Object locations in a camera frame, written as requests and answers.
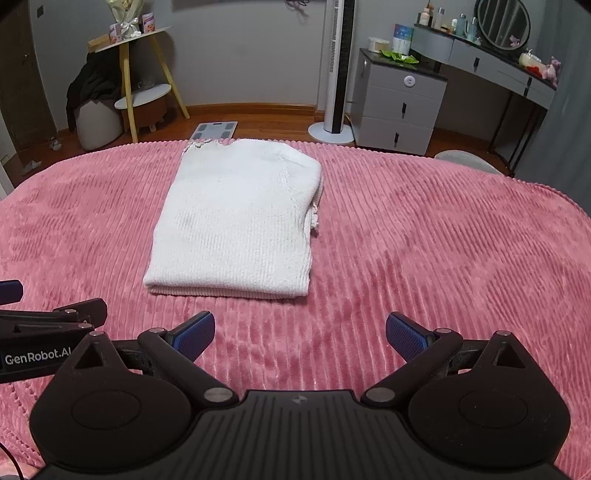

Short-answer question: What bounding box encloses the grey nightstand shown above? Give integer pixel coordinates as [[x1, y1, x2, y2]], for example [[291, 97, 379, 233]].
[[350, 47, 450, 157]]

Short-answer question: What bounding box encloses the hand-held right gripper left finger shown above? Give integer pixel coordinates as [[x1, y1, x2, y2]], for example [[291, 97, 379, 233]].
[[60, 310, 237, 409]]

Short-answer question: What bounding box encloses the round black mirror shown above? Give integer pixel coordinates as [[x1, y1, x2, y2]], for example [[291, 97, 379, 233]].
[[475, 0, 532, 51]]

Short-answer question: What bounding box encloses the white knit sweater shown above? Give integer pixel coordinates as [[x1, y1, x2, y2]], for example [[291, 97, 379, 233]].
[[142, 137, 324, 302]]

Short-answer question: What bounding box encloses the white tower fan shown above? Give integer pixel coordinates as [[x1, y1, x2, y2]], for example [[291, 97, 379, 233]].
[[307, 0, 356, 144]]

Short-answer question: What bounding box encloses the blue and white box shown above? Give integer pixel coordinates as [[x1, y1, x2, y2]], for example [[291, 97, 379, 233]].
[[392, 23, 415, 57]]

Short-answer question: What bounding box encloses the grey round stool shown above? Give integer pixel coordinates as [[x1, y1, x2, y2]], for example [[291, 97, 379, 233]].
[[434, 149, 505, 177]]

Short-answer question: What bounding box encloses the flower bouquet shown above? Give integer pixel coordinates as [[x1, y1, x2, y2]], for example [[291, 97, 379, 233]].
[[105, 0, 141, 40]]

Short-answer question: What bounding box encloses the pink plush toy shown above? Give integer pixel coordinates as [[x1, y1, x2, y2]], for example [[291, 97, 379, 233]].
[[542, 56, 563, 85]]

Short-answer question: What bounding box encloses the group of cosmetic bottles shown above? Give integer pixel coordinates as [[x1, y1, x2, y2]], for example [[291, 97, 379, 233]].
[[417, 1, 483, 42]]

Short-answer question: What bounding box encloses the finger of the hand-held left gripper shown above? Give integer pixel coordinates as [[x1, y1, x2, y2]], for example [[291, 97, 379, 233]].
[[0, 298, 108, 341], [0, 279, 25, 306]]

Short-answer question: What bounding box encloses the brown wooden stool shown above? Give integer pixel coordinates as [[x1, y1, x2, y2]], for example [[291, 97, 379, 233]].
[[134, 98, 168, 133]]

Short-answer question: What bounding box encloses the dark clothing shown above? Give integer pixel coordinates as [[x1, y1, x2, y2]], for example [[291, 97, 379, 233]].
[[65, 52, 123, 130]]

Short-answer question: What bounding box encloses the green leafy item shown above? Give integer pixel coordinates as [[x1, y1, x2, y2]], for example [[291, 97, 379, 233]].
[[379, 50, 420, 66]]

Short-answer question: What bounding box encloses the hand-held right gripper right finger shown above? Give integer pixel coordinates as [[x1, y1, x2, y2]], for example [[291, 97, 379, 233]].
[[361, 311, 533, 409]]

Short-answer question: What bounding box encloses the pink ribbed blanket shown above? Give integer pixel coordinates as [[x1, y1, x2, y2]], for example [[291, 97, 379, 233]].
[[0, 138, 591, 480]]

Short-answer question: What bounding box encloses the brown wooden door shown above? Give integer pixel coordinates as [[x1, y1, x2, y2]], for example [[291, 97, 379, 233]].
[[0, 18, 58, 151]]

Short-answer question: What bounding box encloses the side table with yellow legs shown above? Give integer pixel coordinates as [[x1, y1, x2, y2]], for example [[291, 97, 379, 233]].
[[87, 24, 190, 144]]

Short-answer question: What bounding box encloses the white pouf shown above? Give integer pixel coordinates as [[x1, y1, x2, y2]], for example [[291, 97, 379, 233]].
[[75, 99, 124, 152]]

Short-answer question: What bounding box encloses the white lidded container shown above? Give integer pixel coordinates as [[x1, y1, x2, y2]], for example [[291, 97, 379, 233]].
[[518, 48, 544, 75]]

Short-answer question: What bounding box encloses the bathroom scale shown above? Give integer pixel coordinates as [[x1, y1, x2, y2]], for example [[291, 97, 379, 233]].
[[191, 121, 239, 141]]

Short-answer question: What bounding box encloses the black cable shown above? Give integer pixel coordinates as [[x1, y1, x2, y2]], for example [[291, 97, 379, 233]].
[[0, 440, 26, 480]]

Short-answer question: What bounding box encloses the grey dressing table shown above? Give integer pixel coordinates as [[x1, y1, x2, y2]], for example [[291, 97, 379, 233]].
[[410, 23, 557, 176]]

